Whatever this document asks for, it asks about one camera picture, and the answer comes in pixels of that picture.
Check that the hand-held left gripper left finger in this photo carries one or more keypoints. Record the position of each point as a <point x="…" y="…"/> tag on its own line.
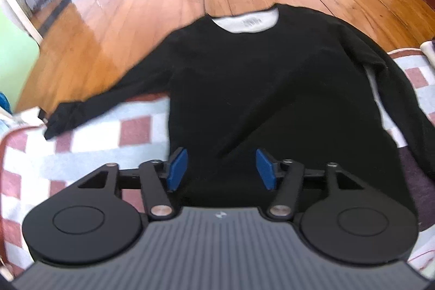
<point x="178" y="169"/>

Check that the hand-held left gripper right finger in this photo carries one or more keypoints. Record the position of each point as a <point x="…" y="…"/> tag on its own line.
<point x="266" y="169"/>

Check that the black sweater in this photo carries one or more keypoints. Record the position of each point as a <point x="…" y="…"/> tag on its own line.
<point x="238" y="89"/>

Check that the checked rug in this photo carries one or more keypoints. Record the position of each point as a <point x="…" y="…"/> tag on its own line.
<point x="95" y="147"/>

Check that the dark brown folded garment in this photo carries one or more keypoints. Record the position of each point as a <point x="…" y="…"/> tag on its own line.
<point x="421" y="181"/>

